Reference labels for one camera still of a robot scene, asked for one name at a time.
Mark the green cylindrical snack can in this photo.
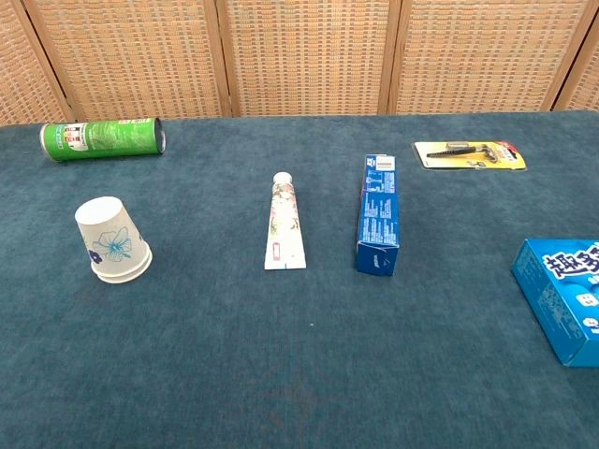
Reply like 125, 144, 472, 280
39, 117, 167, 163

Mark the dark blue toothpaste box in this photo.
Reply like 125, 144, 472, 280
354, 153, 402, 278

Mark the yellow razor blister pack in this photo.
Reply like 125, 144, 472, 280
411, 140, 529, 172

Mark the woven wooden screen panel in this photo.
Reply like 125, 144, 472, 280
21, 0, 234, 122
215, 0, 402, 118
0, 0, 76, 126
387, 0, 599, 116
553, 27, 599, 112

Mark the black razor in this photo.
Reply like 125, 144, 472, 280
425, 142, 501, 164

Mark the white floral cream tube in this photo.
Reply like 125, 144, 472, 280
263, 171, 308, 271

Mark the light blue cookie box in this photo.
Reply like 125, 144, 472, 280
511, 238, 599, 369

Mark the blue tablecloth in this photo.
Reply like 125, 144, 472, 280
0, 109, 599, 449

